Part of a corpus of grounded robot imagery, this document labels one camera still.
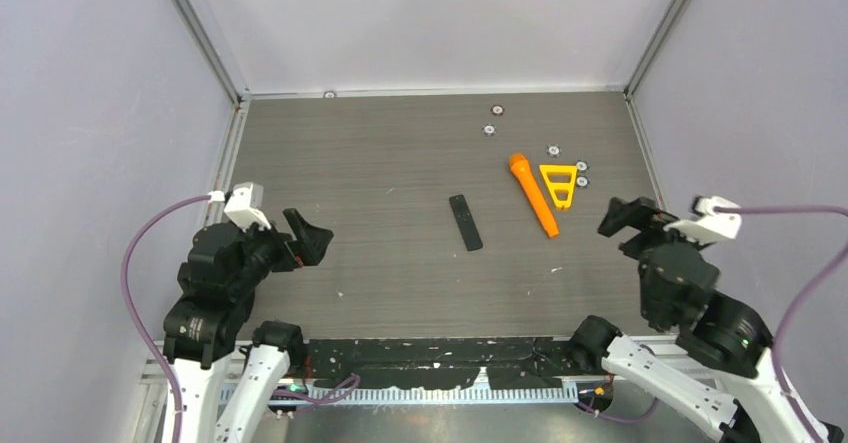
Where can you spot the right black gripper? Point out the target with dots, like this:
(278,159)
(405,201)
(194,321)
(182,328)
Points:
(639,213)

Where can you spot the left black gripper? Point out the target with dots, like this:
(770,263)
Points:
(310,239)

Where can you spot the black remote control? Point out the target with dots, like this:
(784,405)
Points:
(465,223)

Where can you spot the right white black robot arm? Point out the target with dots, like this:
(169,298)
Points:
(752,399)

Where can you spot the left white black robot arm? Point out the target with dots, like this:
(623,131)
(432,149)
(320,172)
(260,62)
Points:
(218,280)

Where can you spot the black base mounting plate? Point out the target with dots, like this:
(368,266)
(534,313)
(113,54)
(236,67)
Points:
(446,363)

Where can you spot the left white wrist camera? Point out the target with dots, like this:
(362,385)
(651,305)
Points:
(242,205)

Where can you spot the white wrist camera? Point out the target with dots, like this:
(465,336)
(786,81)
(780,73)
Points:
(242,205)
(714,220)

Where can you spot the yellow triangular plastic frame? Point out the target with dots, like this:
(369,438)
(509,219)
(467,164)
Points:
(560,181)

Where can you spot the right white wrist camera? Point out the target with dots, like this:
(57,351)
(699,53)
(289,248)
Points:
(714,220)

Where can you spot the orange plastic handle tool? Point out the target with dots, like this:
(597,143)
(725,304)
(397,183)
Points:
(520,168)

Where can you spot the ribbed aluminium front rail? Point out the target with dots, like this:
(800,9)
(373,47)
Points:
(565,392)

